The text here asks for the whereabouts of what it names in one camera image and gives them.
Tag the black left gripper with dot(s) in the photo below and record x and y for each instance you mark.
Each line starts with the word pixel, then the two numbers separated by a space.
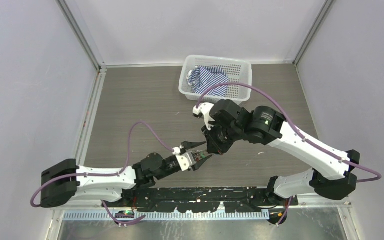
pixel 190 145

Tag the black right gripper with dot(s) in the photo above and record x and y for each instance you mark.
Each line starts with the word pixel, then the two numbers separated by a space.
pixel 213 145

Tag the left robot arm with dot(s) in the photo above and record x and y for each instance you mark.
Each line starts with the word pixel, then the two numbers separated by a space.
pixel 67 183

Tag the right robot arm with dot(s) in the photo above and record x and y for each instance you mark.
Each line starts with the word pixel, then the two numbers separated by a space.
pixel 329 176

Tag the blue striped shirt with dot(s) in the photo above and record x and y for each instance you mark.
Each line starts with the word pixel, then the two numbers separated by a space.
pixel 203 77

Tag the white plastic basket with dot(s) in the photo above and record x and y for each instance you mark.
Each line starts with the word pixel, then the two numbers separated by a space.
pixel 238 71

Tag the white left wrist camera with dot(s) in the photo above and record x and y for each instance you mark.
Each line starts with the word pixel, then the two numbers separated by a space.
pixel 184 158

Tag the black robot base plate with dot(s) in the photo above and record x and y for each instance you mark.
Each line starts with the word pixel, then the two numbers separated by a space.
pixel 249 199

